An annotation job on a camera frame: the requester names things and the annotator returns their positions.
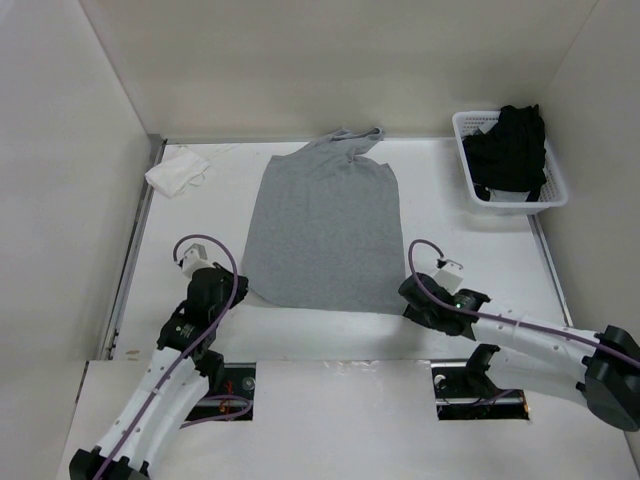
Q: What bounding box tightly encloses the grey tank top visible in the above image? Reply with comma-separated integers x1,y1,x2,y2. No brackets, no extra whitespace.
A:
243,128,405,315

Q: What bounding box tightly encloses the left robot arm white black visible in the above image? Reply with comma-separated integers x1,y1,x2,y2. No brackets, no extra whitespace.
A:
69,263,249,479

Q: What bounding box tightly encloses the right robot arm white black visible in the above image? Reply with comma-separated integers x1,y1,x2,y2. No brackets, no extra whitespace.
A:
398,273,639,432

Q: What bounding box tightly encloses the folded white tank top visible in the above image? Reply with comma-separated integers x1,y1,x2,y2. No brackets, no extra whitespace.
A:
145,149,210,198

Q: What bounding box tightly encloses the black tank tops pile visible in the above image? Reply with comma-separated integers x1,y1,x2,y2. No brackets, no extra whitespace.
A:
463,105,547,202

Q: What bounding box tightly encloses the white plastic basket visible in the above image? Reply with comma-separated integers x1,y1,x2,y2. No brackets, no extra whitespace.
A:
452,109,568,215

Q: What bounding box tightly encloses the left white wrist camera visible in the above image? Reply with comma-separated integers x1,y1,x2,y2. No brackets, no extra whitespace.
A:
178,243,212,278

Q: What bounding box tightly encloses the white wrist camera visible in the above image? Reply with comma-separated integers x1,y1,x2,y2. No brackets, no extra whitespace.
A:
178,243,212,278
434,259,464,294

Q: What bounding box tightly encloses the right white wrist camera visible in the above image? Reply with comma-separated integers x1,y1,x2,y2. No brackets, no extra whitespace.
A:
434,259,464,294

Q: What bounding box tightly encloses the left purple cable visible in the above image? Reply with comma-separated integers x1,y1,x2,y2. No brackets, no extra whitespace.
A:
89,233,254,480

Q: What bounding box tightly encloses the purple cable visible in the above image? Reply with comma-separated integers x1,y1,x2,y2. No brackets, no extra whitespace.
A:
408,239,640,371
89,233,254,480

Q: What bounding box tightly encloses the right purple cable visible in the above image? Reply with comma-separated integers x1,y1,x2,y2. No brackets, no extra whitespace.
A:
408,239,640,371

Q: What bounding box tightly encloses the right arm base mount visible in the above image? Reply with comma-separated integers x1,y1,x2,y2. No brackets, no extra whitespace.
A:
431,344,529,421

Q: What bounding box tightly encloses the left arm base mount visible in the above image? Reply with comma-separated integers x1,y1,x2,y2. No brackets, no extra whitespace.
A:
186,351,257,423

